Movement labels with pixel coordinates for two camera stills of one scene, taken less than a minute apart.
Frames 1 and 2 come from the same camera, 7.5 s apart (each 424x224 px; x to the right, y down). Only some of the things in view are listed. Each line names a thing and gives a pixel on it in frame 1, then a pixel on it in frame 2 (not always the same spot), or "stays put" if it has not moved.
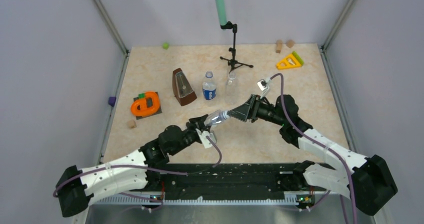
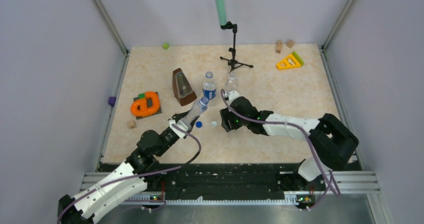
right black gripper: [256, 100] to [226, 115]
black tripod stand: [233, 62] stays put
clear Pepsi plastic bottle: [209, 86] stays put
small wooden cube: [131, 124] stays put
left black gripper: [197, 122] to [178, 116]
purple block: [112, 101] stays put
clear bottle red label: [216, 117] to [198, 109]
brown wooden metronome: [182, 89] stays put
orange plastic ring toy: [149, 106] stays put
